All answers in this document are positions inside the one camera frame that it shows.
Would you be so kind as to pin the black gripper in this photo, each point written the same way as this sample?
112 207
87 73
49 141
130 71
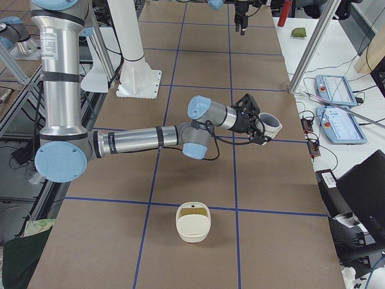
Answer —
242 124
241 9

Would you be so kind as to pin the white mug grey inside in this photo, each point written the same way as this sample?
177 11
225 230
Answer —
269 125

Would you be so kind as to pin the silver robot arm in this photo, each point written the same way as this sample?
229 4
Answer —
217 4
66 146

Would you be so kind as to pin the red bottle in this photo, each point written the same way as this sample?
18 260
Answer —
286 8

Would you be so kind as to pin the green cloth pouch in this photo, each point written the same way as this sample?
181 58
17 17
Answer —
299 32

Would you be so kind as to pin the near blue teach pendant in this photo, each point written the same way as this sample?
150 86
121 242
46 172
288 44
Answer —
339 126

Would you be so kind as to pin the blue teach pendant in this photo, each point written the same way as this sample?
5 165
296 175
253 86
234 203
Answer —
335 89
339 126

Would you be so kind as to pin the far blue teach pendant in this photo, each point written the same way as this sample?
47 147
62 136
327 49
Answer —
335 89

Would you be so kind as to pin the cream bin with lid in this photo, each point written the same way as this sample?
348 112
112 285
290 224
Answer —
193 222

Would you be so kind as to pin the aluminium frame post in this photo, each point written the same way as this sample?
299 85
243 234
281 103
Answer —
313 43

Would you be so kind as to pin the white camera stand post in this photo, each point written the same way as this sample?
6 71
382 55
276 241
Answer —
137 79

